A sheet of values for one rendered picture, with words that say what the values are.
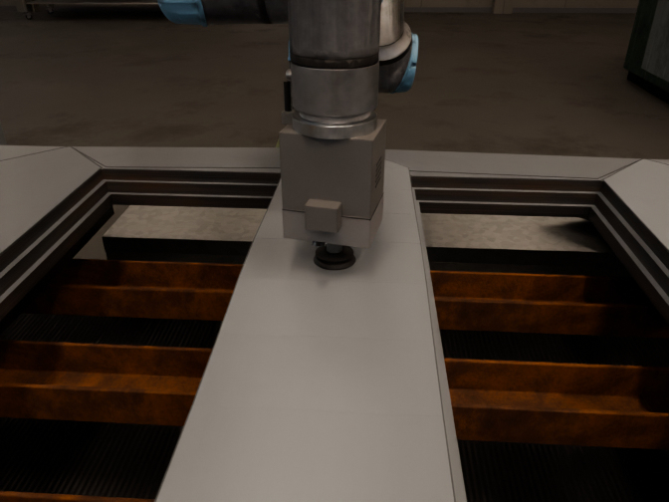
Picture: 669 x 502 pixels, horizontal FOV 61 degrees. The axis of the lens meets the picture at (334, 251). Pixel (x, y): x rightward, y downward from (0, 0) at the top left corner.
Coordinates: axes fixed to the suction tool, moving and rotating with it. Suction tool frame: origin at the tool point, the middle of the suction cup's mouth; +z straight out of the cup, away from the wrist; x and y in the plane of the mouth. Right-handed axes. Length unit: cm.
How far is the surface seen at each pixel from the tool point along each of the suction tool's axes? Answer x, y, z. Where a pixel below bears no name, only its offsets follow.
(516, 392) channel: 6.9, 20.7, 18.1
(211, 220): 40, -35, 18
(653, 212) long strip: 22.4, 34.2, -0.3
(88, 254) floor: 123, -139, 87
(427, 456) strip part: -21.7, 12.1, -0.5
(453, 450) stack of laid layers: -19.2, 13.7, 1.3
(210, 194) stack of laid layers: 20.4, -24.1, 3.1
